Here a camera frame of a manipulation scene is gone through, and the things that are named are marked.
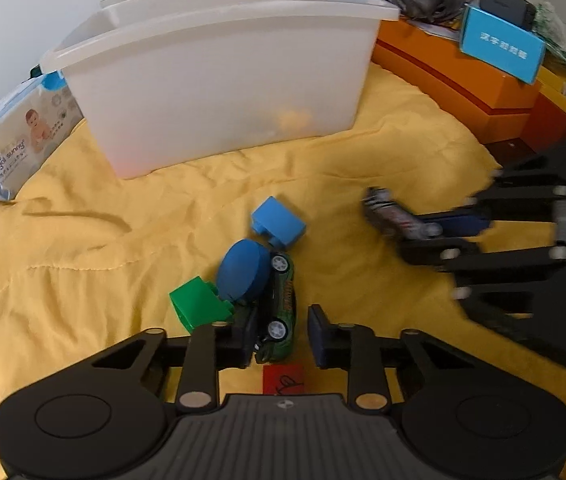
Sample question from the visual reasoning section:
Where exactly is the green building block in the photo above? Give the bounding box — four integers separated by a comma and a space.
169, 276, 235, 333

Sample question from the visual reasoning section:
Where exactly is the green toy car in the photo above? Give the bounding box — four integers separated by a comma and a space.
255, 252, 297, 364

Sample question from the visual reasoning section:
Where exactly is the black power adapter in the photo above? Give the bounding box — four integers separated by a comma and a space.
479, 0, 537, 32

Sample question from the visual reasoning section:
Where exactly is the blue round disc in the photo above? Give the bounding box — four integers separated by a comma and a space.
216, 238, 270, 302

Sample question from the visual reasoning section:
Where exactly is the white plastic bin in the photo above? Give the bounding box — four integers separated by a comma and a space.
40, 0, 399, 178

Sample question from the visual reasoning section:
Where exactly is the baby wipes pack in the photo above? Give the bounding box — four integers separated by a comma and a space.
0, 72, 83, 202

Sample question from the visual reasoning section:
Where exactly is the blue building block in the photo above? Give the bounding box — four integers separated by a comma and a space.
251, 196, 306, 249

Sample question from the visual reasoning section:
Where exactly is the striped toy car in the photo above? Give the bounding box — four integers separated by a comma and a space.
362, 186, 442, 240

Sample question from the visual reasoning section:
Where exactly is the blue small box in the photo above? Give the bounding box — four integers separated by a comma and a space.
460, 6, 545, 84

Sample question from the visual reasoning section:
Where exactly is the orange box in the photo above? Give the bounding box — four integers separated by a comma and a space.
372, 21, 540, 144

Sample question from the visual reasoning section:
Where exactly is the red cube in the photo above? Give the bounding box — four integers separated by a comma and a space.
262, 363, 304, 396

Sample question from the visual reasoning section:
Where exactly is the yellow cloth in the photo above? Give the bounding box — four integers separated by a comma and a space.
0, 62, 566, 480

